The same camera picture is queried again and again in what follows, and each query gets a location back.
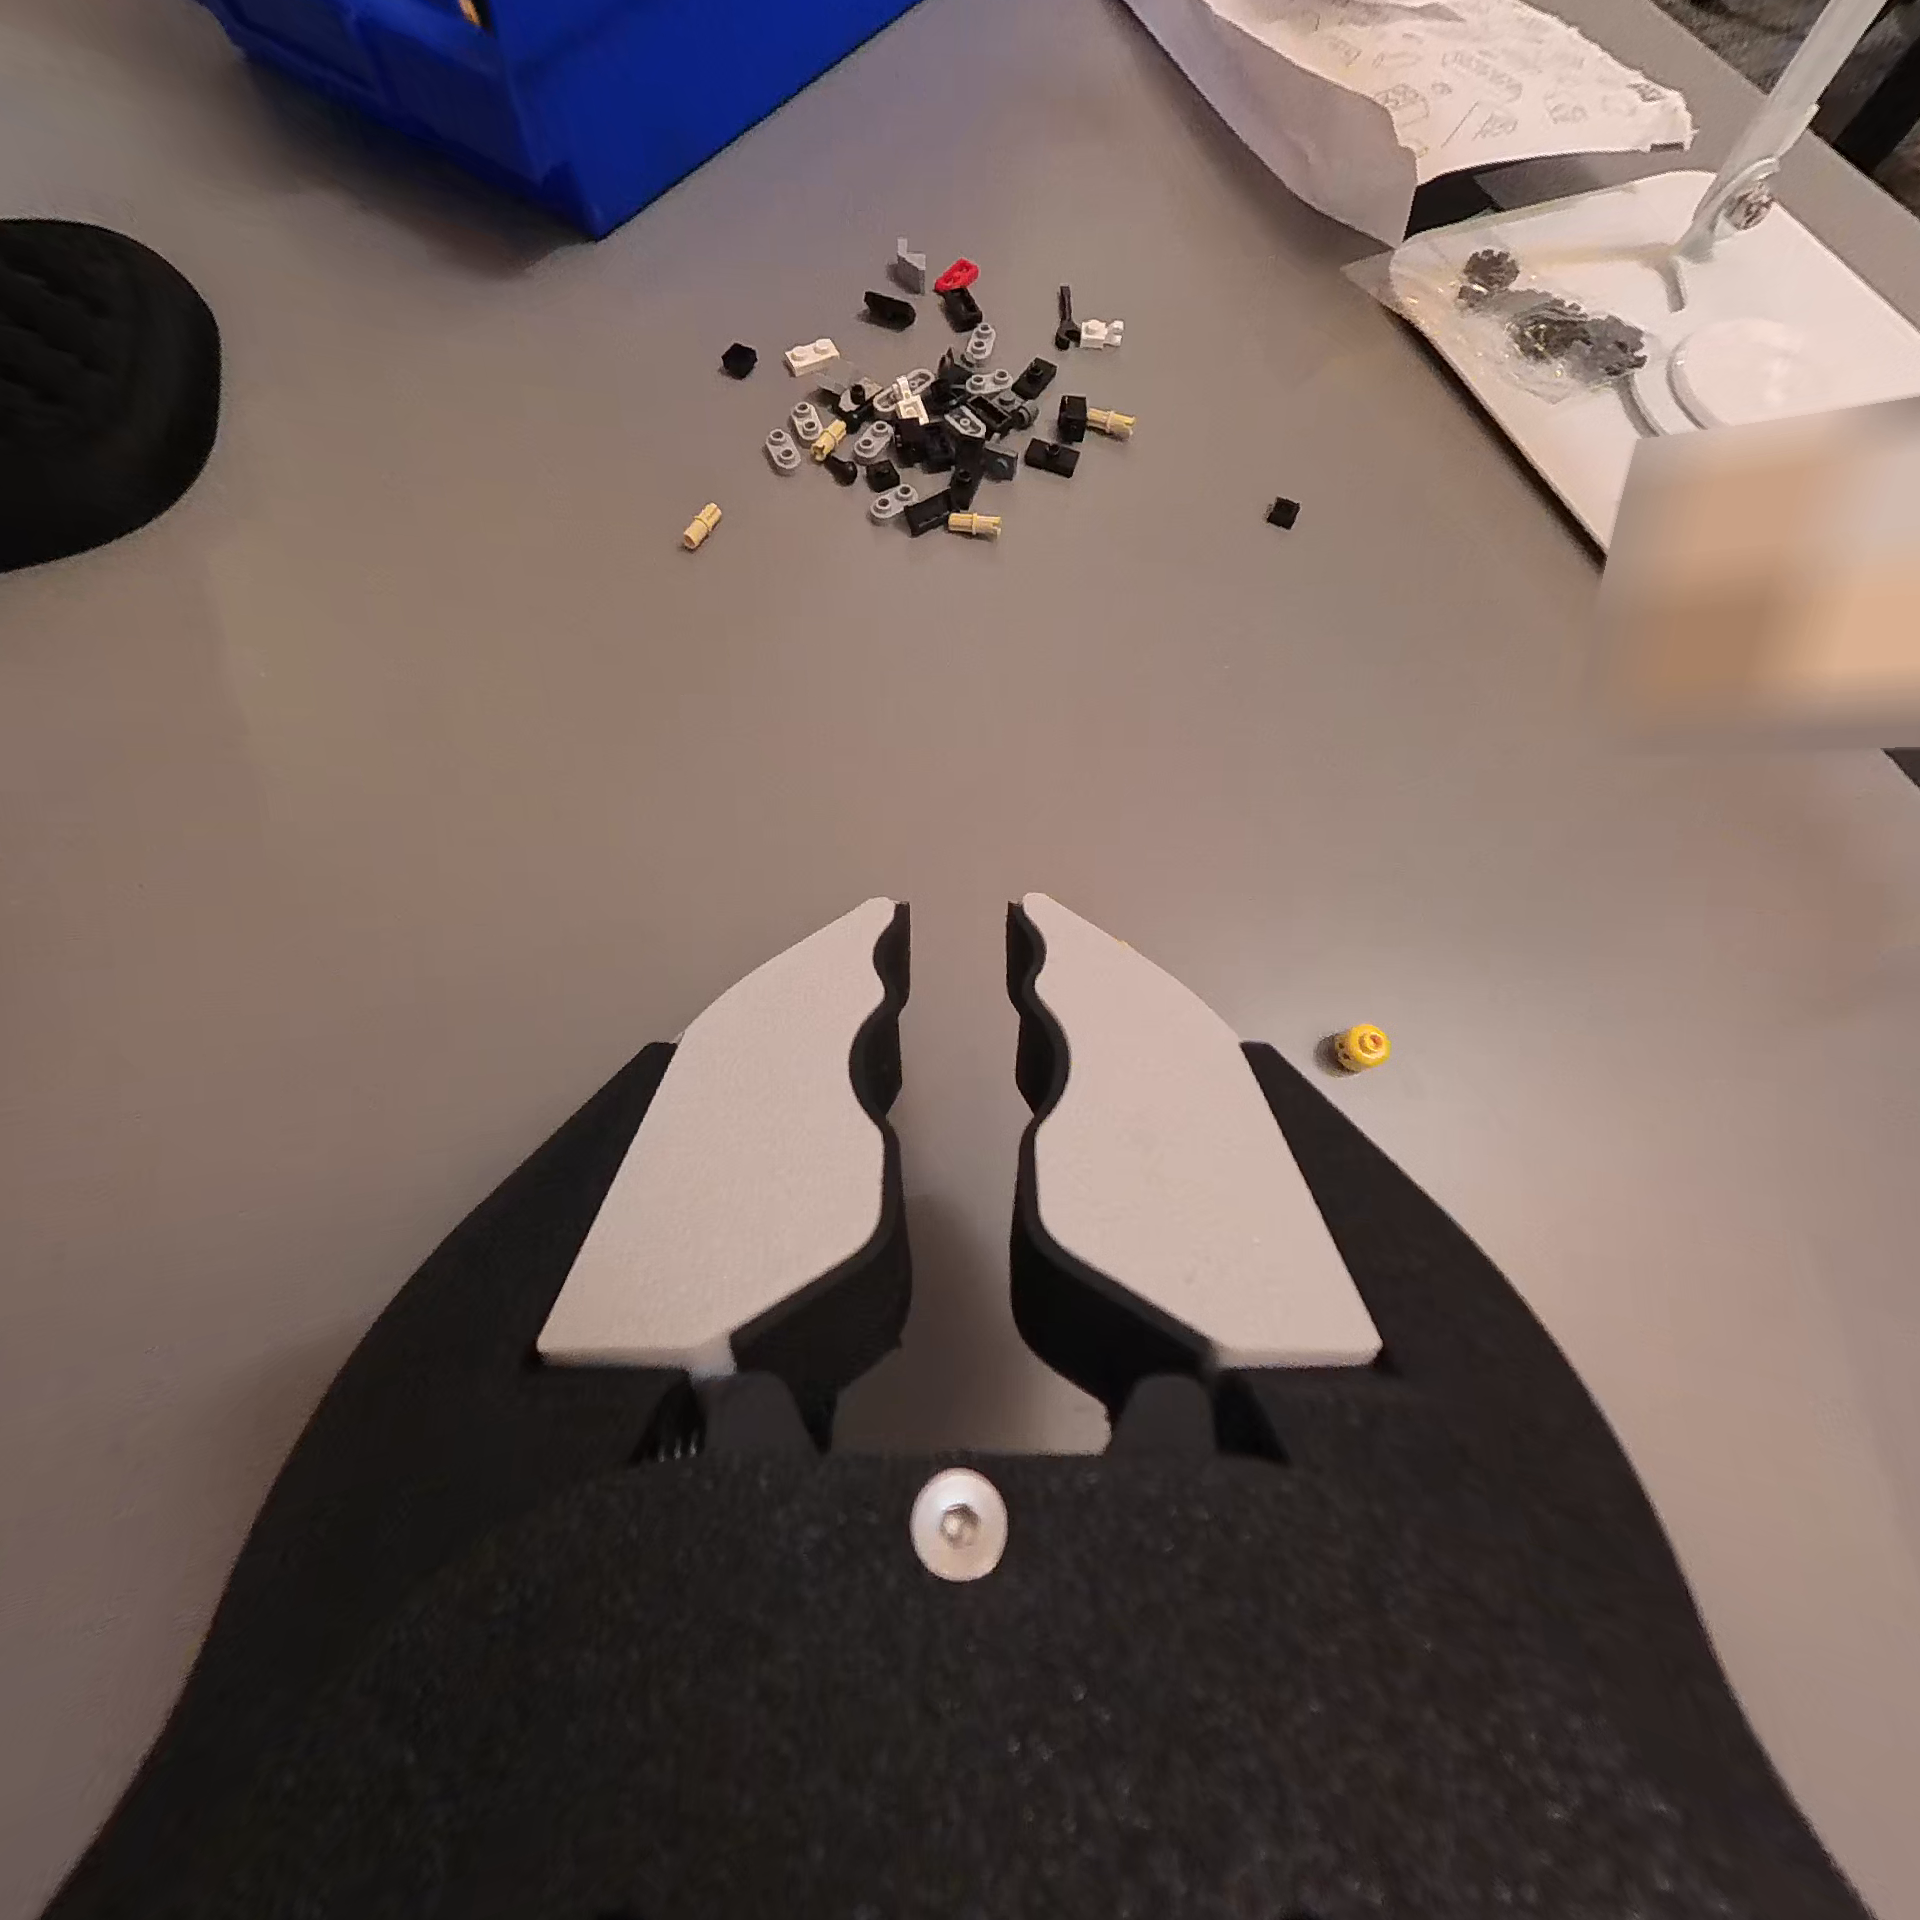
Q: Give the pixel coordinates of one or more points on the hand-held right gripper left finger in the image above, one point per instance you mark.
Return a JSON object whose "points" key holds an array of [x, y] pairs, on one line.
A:
{"points": [[735, 1184]]}

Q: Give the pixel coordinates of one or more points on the blue plastic bin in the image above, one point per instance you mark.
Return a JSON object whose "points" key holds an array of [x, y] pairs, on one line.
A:
{"points": [[599, 89]]}

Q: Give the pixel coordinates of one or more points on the white printed paper bag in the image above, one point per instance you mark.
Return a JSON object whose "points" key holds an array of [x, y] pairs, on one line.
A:
{"points": [[1319, 120]]}

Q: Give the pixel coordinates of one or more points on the white and wood book stand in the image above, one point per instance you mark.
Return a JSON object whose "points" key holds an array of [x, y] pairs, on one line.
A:
{"points": [[1800, 284]]}

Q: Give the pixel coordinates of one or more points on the grey desk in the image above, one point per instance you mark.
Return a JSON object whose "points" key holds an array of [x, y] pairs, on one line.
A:
{"points": [[450, 750]]}

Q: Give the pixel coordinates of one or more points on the clear bag of small parts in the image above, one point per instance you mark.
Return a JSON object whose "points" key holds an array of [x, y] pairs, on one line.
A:
{"points": [[1559, 340]]}

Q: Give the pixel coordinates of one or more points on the pile of small toy bricks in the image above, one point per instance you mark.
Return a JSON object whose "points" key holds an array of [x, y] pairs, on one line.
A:
{"points": [[930, 429]]}

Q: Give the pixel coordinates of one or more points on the black padded armrest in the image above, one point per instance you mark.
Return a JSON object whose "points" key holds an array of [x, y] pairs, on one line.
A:
{"points": [[89, 389]]}

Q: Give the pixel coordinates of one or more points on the yellow round toy piece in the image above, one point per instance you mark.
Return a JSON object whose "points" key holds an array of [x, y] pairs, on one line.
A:
{"points": [[1362, 1047]]}

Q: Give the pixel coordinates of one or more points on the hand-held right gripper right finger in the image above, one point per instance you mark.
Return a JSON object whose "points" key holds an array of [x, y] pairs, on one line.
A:
{"points": [[1184, 1184]]}

